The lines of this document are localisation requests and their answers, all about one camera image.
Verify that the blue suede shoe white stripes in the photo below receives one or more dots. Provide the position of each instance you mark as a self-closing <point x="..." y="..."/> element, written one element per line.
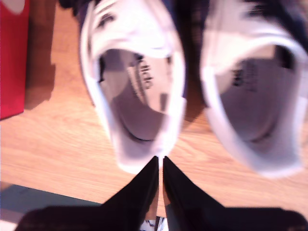
<point x="260" y="108"/>
<point x="134" y="101"/>

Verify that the red Nike shoebox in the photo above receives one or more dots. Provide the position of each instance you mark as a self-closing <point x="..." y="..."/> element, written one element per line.
<point x="12" y="60"/>

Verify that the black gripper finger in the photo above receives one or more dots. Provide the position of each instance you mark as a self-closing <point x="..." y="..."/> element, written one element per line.
<point x="183" y="195"/>
<point x="142" y="192"/>

